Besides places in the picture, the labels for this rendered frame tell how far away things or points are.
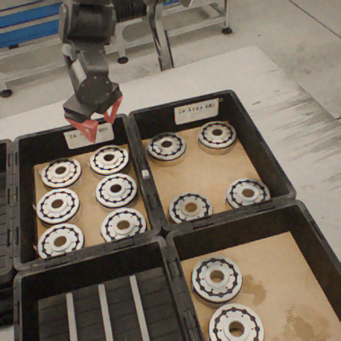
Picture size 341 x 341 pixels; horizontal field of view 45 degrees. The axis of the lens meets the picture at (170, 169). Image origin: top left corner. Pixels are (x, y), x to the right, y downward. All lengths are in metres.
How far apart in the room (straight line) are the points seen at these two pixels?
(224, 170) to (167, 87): 0.58
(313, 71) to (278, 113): 1.49
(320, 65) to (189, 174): 2.04
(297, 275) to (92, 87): 0.56
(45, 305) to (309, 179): 0.79
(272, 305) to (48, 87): 2.35
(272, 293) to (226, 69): 0.98
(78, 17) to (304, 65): 2.40
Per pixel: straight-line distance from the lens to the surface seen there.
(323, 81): 2.85
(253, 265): 0.91
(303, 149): 1.33
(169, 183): 1.04
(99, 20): 0.70
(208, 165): 1.08
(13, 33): 2.80
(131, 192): 1.00
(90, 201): 1.04
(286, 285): 0.90
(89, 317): 0.89
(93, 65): 0.66
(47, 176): 1.09
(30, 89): 2.97
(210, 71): 1.62
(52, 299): 0.93
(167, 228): 0.84
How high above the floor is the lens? 1.63
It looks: 48 degrees down
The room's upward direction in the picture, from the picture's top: 6 degrees counter-clockwise
